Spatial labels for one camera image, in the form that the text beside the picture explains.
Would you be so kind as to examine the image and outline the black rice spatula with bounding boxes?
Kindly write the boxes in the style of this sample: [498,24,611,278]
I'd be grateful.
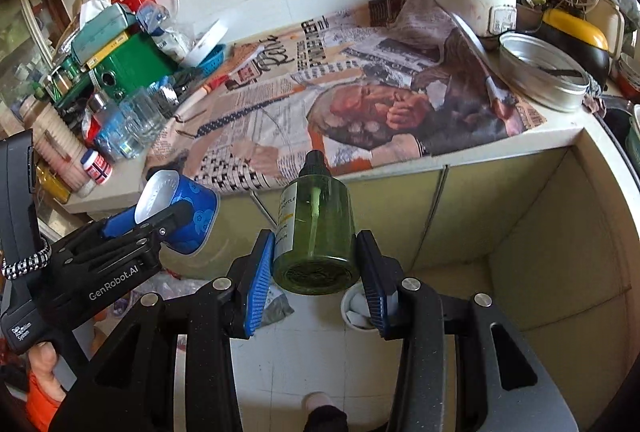
[535,62,583,79]

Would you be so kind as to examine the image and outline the aluminium steamer pot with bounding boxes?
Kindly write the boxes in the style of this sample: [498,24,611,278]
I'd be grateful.
[498,31,591,113]

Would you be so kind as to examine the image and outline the person's left forearm orange sleeve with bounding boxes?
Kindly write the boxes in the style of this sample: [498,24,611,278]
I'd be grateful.
[25,374,63,432]

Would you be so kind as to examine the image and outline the yellow and black appliance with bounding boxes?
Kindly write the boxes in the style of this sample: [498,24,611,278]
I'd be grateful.
[540,7,612,86]

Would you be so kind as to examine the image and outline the dark polka-dot ribbon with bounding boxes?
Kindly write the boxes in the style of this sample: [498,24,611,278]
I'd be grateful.
[192,100,301,140]

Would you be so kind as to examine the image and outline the person's foot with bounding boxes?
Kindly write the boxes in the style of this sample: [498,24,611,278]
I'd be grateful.
[302,391,348,432]

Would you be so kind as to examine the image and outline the person's left hand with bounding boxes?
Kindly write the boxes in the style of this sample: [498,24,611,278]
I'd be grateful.
[26,342,69,406]

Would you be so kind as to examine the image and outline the flat metal pot lid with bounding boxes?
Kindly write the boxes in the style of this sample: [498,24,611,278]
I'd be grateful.
[447,10,513,88]

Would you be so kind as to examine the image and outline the green tin box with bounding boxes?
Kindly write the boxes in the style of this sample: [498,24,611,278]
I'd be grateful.
[50,32,176,108]

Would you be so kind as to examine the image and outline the beige ribbed container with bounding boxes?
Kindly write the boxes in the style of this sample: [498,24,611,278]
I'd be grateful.
[30,115,93,193]

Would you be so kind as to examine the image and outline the green spray bottle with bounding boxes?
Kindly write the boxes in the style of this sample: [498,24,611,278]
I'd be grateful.
[271,151,362,297]

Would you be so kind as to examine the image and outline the grey crumpled packet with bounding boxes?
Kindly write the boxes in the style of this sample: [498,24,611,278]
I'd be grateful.
[260,285,296,328]

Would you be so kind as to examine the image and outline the small white jar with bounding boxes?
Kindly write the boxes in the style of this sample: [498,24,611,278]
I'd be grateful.
[80,149,113,185]

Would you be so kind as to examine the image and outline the clear plastic bag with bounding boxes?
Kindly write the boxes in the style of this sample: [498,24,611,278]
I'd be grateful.
[100,269,211,328]

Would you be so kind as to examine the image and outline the white cup with paper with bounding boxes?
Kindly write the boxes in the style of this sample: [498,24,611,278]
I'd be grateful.
[341,285,401,330]

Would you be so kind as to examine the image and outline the clear bag with blue print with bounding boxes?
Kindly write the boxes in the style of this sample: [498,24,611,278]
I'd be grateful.
[135,0,193,63]

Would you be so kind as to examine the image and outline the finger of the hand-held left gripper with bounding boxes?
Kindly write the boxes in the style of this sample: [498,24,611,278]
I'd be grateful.
[97,203,194,243]
[50,226,169,286]

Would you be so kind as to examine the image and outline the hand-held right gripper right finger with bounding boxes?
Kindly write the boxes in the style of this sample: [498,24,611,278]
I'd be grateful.
[354,229,573,432]

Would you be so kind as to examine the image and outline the teal tissue box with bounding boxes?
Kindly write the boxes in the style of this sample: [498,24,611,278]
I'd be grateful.
[70,0,138,58]

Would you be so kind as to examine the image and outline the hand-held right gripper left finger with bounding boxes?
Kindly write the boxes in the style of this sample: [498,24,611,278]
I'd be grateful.
[50,229,277,432]

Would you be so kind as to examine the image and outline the newspaper sheets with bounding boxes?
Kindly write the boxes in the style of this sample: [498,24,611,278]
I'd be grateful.
[145,0,548,193]

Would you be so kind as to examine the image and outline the clear glass mug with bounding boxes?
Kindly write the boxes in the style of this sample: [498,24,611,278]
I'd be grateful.
[117,85,168,145]

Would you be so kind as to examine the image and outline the yellow flat box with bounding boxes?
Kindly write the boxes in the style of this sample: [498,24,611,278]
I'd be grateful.
[85,31,133,68]

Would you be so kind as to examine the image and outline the blue paper cup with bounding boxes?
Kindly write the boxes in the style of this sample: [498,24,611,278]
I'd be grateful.
[136,169,221,255]

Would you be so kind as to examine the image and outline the clear plastic water bottle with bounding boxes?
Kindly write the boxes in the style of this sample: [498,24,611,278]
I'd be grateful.
[95,112,146,160]

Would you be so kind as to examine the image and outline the glass-door cabinet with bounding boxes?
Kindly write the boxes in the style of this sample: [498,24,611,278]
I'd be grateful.
[0,0,66,113]

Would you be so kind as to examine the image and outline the blue plastic basket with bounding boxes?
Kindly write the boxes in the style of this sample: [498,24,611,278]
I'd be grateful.
[192,42,226,69]

